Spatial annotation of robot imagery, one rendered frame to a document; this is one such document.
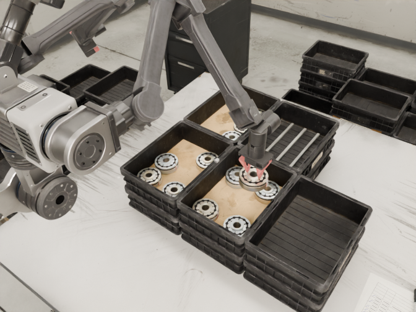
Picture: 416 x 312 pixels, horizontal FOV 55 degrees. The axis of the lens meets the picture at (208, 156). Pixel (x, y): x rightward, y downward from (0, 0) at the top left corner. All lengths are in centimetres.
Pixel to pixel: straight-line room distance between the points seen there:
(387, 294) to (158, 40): 117
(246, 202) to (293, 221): 20
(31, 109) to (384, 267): 134
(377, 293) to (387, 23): 344
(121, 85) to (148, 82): 194
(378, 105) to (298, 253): 159
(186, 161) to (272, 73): 234
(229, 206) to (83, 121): 82
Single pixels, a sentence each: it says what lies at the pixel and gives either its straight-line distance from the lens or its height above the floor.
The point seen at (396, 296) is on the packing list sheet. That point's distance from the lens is 166.
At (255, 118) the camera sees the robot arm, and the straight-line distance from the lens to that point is 126.
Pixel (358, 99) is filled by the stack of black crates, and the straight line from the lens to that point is 289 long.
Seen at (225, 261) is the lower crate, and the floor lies 74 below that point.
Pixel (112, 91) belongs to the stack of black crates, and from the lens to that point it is 295.
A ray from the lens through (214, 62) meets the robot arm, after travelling 125.
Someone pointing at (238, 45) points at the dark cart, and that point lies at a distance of 343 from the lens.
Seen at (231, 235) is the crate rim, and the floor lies 93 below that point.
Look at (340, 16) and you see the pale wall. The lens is 480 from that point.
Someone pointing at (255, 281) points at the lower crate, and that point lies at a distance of 155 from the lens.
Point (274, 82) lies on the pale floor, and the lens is 388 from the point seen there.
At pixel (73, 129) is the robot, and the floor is 150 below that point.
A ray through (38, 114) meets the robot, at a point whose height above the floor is 153.
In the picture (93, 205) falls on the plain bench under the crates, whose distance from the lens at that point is 187.
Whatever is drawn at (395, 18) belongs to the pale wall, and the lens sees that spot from 464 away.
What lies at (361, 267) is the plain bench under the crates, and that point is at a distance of 169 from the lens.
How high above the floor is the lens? 206
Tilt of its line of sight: 43 degrees down
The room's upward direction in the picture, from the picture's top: 2 degrees counter-clockwise
